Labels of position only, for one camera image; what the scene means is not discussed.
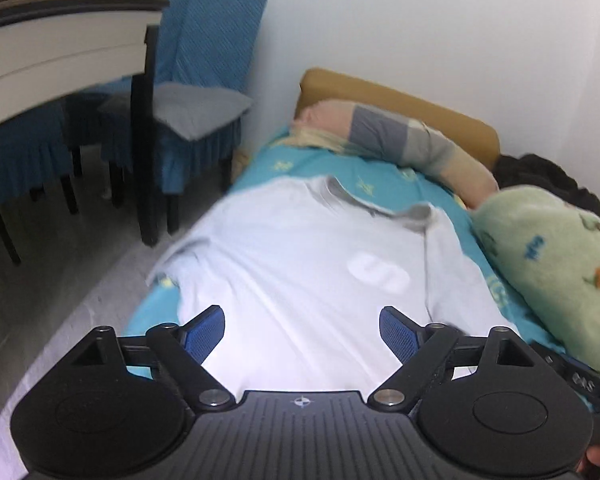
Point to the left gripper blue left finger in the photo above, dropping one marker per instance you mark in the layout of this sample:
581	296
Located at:
184	345

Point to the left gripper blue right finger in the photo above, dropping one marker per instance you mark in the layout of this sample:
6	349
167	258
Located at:
412	344

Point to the white t-shirt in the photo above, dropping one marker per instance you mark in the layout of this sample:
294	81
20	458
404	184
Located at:
302	269

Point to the green fleece blanket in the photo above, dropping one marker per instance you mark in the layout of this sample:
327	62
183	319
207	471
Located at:
549	251

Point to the teal patterned bed sheet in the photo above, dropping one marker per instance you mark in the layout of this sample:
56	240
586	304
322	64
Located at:
379	183

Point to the striped beige grey pillow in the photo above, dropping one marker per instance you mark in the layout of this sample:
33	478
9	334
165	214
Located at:
355	129

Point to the grey seat cushion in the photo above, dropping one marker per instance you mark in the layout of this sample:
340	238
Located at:
194	112

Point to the blue covered chair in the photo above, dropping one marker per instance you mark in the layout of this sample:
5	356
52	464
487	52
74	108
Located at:
206	43
32	152

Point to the mustard yellow headboard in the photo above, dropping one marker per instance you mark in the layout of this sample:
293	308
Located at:
474	136

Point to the white dining table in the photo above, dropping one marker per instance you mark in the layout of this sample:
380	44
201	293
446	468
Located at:
52	48

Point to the black garment by wall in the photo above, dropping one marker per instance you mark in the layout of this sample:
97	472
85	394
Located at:
535	170

